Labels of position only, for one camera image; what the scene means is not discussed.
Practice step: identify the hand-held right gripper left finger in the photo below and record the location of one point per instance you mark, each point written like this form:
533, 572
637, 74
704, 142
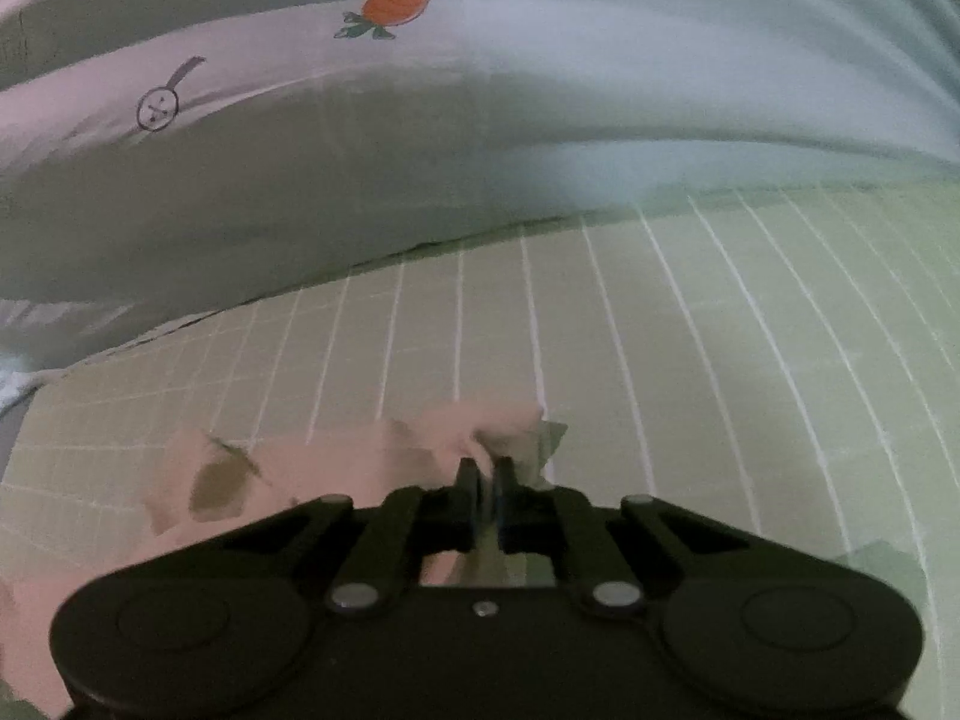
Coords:
471, 499

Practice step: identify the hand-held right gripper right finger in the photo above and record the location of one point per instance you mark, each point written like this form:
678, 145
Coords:
508, 499

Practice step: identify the beige garment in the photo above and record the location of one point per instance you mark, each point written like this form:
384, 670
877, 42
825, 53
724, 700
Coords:
330, 457

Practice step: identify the carrot print pale sheet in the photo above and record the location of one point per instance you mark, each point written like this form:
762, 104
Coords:
450, 165

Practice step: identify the grey bed frame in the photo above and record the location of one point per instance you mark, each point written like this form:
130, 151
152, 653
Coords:
9, 435

